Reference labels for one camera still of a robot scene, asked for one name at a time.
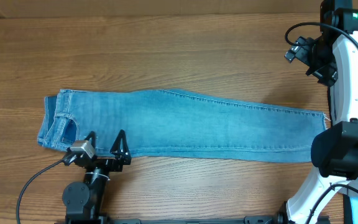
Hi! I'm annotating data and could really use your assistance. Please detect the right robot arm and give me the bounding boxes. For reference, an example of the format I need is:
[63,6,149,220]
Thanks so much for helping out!
[270,0,358,223]

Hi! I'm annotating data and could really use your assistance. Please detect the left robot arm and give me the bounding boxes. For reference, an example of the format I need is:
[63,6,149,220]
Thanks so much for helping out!
[62,130,132,223]

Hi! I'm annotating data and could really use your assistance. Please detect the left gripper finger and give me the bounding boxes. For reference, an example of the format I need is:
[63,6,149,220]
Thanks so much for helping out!
[110,129,132,165]
[85,131,96,148]

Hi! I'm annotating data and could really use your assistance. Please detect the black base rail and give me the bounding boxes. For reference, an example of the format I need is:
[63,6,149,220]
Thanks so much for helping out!
[54,214,332,224]

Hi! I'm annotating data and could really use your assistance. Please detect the blue denim jeans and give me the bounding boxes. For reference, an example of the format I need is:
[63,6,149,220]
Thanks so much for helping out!
[37,90,326,163]

